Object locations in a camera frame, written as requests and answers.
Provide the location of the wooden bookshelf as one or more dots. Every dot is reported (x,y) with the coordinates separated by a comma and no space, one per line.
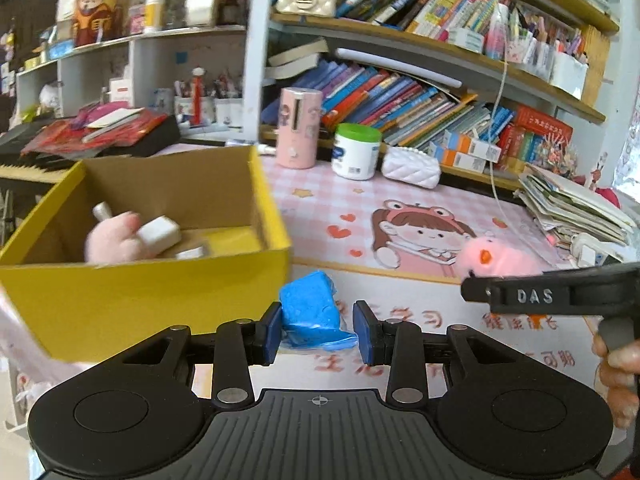
(450,67)

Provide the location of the white notebook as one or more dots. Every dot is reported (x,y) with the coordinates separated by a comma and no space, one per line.
(112,120)

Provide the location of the white jar with green lid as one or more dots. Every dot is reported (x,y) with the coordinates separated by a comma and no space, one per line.
(356,155)

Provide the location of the pink bottle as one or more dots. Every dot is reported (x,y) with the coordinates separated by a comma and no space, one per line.
(494,35)

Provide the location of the bunch of pens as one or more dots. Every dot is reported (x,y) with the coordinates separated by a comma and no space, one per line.
(220,85)

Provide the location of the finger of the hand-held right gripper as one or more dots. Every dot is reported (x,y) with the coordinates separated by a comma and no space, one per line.
(585,292)

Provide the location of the white and red paper bag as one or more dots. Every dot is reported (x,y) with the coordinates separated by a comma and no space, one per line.
(120,94)

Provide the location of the pink duck plush toy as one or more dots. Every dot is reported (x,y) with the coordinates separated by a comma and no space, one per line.
(495,257)

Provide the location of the white pen cup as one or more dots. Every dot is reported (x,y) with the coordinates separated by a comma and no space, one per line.
(228,112)
(183,110)

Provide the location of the white desk organiser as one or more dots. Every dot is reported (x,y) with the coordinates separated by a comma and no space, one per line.
(567,75)

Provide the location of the yellow cardboard box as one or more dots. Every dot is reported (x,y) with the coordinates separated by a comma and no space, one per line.
(150,305)

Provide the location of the row of colourful books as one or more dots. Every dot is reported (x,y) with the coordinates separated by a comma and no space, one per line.
(400,105)

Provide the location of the row of thin picture books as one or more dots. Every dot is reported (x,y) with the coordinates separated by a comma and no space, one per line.
(440,5)

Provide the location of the red tassel ornament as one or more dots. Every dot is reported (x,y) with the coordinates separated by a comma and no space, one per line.
(199,100)

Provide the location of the white power strip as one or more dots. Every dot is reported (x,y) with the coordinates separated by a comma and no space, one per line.
(597,252)

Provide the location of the black electronic keyboard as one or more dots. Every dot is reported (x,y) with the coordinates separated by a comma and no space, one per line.
(150,140)

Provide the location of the pink cartoon desk mat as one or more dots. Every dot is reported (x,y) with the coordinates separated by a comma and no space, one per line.
(320,210)

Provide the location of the blue block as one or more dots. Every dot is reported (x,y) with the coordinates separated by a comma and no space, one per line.
(307,310)

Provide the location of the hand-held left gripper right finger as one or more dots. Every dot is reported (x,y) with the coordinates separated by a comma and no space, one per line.
(361,332)

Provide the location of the pile of papers and booklets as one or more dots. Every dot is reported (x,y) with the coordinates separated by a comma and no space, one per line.
(575,205)

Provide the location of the white charger block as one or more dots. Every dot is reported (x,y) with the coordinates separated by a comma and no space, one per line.
(159,234)

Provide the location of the small white flat box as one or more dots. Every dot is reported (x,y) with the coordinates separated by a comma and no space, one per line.
(192,252)

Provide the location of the fortune god paper box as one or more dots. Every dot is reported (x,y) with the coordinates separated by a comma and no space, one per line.
(97,15)

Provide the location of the red boxed book set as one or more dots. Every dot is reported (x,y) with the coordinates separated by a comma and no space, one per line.
(537,140)

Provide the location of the pink foil wrapper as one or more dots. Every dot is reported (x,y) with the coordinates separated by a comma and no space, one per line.
(82,117)

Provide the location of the stack of lying books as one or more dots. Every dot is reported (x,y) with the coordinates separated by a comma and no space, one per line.
(295,60)

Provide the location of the small spray bottle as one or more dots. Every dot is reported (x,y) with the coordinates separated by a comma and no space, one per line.
(245,144)

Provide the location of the white shelf unit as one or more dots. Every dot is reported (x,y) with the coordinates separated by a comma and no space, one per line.
(150,60)

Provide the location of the white quilted pouch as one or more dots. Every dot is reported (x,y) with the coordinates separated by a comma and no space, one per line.
(411,167)

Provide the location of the pink cylindrical container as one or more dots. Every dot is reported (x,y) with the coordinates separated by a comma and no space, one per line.
(298,130)

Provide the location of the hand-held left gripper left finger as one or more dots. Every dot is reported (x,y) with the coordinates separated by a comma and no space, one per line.
(273,332)

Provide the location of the white plastic bag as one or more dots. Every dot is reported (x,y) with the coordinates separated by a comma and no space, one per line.
(30,360)

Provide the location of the person's right hand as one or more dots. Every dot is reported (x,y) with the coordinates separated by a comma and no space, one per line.
(622,380)

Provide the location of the white bottle with yellow label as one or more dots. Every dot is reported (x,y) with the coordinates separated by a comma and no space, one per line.
(154,12)

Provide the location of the small blue and orange boxes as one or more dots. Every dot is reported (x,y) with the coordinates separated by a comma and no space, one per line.
(465,152)

